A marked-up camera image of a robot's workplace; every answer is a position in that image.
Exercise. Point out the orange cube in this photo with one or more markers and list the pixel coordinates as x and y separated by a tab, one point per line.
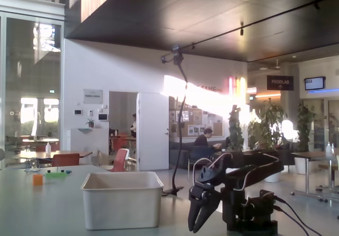
37	180

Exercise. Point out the standing person in doorway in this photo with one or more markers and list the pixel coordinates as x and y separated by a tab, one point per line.
133	126

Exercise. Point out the red chair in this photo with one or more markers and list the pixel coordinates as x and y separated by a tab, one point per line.
66	159
120	159

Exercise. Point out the black overhead webcam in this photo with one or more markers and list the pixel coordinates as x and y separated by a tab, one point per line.
178	58

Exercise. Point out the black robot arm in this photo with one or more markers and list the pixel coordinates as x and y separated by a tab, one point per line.
251	214

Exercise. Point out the seated person in black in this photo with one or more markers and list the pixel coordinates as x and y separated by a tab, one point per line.
201	140

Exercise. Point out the dark wall control panel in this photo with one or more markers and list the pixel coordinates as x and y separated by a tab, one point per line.
103	117

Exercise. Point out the cork notice board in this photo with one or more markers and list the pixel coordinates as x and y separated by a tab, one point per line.
218	130

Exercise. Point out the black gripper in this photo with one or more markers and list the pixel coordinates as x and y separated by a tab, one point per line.
206	195

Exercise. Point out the black gooseneck clamp mount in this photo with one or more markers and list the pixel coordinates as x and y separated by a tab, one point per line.
172	192

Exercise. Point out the small potted wall plant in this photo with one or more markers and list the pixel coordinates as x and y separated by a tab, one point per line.
90	123

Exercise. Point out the white cabinet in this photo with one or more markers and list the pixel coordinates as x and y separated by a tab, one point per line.
90	143

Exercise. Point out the white spray bottle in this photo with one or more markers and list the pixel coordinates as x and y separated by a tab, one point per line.
48	149

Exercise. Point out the wall monitor screen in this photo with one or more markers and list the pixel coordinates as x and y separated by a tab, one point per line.
314	83

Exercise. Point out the white open door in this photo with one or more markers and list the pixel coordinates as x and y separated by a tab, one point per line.
151	130

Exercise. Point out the black ceiling track rail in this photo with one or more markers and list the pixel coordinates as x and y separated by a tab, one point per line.
265	19

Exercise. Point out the clear plastic bottle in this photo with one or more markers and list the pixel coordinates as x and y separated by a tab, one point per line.
329	149

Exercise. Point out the green flat block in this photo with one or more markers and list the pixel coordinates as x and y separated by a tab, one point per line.
55	175

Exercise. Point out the white plant pot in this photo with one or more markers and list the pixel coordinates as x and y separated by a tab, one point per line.
300	165
274	177

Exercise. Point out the tall slim green plant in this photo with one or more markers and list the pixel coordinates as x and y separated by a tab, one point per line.
306	124

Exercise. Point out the wooden café table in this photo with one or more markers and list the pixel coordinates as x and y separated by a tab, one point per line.
34	155

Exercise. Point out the black FOODLAB sign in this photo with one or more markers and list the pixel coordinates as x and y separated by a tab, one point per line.
280	82

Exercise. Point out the white wall poster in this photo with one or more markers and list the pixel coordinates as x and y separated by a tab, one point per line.
93	96

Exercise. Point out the white plastic bin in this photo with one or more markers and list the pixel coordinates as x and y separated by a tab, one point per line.
121	206

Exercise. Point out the large leafy green plant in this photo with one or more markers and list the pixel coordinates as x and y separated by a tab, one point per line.
272	124

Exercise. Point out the blue armchair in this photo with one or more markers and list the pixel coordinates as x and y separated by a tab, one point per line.
197	153

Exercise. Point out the wooden table metal legs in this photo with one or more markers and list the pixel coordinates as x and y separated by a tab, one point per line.
310	154

